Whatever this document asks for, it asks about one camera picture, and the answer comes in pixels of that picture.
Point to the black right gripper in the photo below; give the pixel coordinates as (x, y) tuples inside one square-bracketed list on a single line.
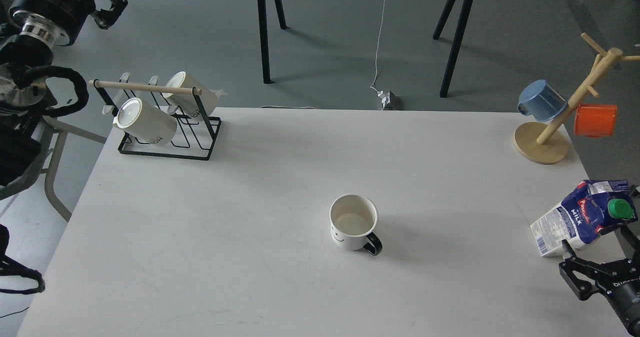
[(618, 281)]

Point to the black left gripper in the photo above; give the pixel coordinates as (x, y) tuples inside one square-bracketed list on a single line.
[(50, 2)]

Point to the blue white milk carton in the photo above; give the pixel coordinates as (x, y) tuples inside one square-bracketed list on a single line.
[(593, 209)]

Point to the white mug black handle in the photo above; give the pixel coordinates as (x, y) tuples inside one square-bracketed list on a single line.
[(353, 219)]

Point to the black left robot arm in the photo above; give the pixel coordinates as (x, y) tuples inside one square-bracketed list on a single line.
[(35, 93)]

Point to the white mug on rack front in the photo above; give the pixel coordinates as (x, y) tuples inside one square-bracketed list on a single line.
[(145, 122)]

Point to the white mug on rack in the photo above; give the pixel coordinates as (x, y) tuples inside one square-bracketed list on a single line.
[(145, 122), (186, 102)]

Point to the white mug on rack rear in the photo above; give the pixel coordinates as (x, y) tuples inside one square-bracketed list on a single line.
[(186, 102)]

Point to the wooden mug tree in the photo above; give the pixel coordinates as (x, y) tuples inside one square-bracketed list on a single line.
[(541, 142)]

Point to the orange mug on tree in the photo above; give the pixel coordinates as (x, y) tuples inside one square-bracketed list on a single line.
[(595, 120)]

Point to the blue mug on tree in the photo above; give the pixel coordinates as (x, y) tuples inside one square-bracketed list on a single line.
[(542, 101)]

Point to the grey power plug box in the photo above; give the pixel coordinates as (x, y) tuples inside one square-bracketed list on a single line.
[(389, 100)]

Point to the black table legs right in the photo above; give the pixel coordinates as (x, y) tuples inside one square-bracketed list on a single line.
[(460, 30)]

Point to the black wire mug rack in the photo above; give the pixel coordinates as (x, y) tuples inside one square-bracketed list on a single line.
[(192, 141)]

